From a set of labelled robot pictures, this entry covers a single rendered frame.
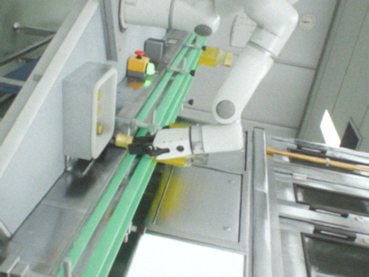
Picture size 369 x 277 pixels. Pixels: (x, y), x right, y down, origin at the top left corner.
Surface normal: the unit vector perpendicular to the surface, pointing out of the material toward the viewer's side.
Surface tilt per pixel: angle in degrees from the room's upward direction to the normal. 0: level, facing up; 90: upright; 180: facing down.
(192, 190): 90
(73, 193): 90
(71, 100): 90
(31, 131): 0
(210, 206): 90
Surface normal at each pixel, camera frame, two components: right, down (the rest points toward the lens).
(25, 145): 0.98, 0.19
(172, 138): -0.16, -0.83
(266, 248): 0.14, -0.87
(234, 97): -0.07, 0.15
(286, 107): -0.16, 0.45
